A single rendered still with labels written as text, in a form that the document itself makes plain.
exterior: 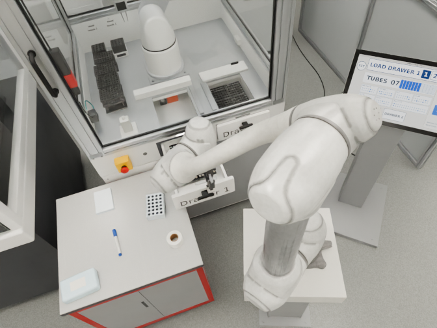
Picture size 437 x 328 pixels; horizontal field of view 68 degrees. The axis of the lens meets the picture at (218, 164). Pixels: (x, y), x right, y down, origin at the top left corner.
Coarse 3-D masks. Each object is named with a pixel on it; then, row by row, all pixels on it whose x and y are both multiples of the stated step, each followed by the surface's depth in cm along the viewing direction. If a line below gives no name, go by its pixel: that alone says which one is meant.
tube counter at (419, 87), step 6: (396, 78) 147; (390, 84) 148; (396, 84) 147; (402, 84) 146; (408, 84) 145; (414, 84) 145; (420, 84) 144; (426, 84) 143; (414, 90) 145; (420, 90) 144; (426, 90) 144; (432, 90) 143
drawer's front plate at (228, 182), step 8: (232, 176) 147; (216, 184) 145; (224, 184) 147; (232, 184) 150; (184, 192) 144; (192, 192) 144; (200, 192) 146; (224, 192) 153; (176, 200) 145; (184, 200) 147; (192, 200) 149; (200, 200) 152; (176, 208) 150
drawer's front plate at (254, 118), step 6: (252, 114) 168; (258, 114) 168; (264, 114) 169; (234, 120) 167; (240, 120) 166; (246, 120) 168; (252, 120) 170; (258, 120) 171; (222, 126) 166; (228, 126) 167; (234, 126) 169; (222, 132) 169; (234, 132) 172; (222, 138) 173
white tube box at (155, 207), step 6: (150, 198) 159; (156, 198) 159; (162, 198) 158; (150, 204) 157; (156, 204) 157; (162, 204) 156; (150, 210) 155; (156, 210) 156; (162, 210) 154; (150, 216) 153; (156, 216) 154; (162, 216) 154
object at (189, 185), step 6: (180, 138) 167; (162, 144) 165; (168, 144) 168; (162, 150) 166; (168, 150) 170; (216, 168) 161; (222, 168) 154; (216, 174) 159; (222, 174) 156; (198, 180) 158; (216, 180) 157; (186, 186) 156; (192, 186) 156; (174, 192) 151
